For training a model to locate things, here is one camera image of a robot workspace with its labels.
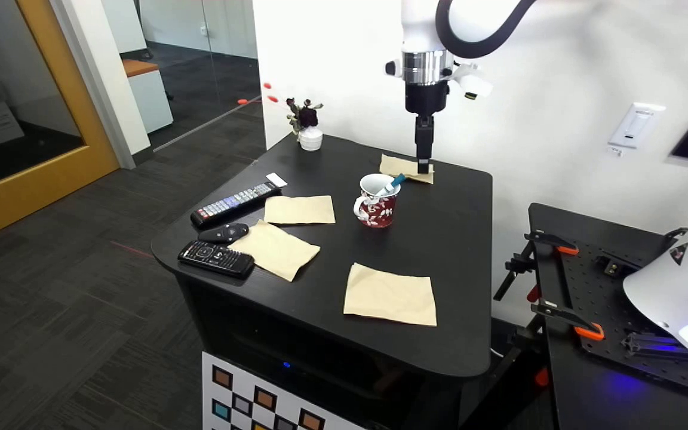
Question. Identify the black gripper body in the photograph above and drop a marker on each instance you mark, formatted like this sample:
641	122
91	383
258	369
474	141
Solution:
425	98

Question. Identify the teal capped marker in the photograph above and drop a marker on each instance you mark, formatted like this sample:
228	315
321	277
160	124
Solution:
398	181

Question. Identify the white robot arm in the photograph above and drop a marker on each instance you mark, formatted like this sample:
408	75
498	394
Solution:
419	31

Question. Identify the white red patterned mug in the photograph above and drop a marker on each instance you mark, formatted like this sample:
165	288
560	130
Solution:
375	209

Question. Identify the small folded beige napkin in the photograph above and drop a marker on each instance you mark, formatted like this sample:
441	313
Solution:
405	167

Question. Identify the white cup with pens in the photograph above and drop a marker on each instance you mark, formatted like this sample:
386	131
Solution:
309	136

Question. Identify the large beige paper napkin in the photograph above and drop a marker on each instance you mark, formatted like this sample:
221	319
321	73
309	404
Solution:
390	295

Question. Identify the red floor tape strip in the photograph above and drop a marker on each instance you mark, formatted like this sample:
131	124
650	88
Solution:
245	101

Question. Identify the long remote with coloured buttons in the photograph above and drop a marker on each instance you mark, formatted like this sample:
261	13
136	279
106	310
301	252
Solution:
233	203

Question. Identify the small oval black remote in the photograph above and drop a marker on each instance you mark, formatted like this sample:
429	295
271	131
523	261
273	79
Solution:
222	232

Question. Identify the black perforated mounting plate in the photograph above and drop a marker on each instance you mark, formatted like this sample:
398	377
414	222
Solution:
596	290

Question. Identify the wide black remote control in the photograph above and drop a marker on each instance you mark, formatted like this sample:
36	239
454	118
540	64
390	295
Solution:
216	259

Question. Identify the black table cart body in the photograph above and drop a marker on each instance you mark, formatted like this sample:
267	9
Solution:
233	319

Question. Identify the white cabinet wooden top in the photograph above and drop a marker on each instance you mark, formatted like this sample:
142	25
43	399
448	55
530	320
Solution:
152	98

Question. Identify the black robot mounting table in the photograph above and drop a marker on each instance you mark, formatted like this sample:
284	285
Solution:
583	389

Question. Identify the colour checker board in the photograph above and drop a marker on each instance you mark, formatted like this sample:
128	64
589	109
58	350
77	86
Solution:
255	396

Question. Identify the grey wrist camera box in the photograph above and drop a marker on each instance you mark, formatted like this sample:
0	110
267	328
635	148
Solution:
463	79

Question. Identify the white wall plate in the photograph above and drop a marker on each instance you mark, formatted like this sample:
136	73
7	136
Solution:
635	124

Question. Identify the orange wooden door frame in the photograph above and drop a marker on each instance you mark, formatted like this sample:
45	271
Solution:
58	170

